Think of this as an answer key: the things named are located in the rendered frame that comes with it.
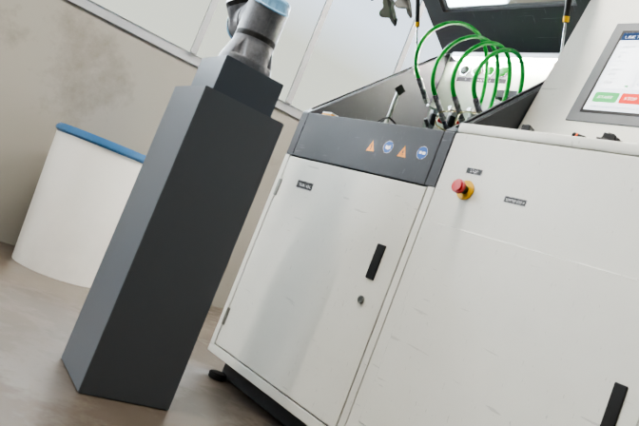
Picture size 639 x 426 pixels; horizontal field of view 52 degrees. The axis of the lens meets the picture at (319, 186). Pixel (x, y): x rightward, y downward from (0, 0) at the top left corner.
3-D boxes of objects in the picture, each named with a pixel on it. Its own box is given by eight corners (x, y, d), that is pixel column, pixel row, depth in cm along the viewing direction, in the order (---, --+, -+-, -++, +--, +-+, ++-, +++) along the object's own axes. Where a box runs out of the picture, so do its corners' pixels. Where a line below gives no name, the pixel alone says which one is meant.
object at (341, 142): (292, 154, 224) (309, 112, 226) (301, 159, 227) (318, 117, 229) (423, 184, 176) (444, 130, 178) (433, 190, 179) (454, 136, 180)
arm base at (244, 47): (229, 57, 168) (243, 22, 169) (208, 59, 181) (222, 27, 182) (277, 83, 176) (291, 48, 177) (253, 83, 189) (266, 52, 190)
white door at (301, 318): (212, 341, 219) (287, 154, 225) (218, 343, 221) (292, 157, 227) (332, 430, 169) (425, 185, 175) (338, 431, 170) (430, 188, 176)
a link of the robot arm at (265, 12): (242, 25, 172) (261, -22, 173) (229, 32, 184) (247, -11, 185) (281, 45, 176) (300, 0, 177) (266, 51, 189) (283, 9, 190)
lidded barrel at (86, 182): (102, 275, 328) (150, 161, 333) (125, 301, 284) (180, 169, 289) (-3, 242, 303) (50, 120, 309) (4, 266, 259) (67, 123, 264)
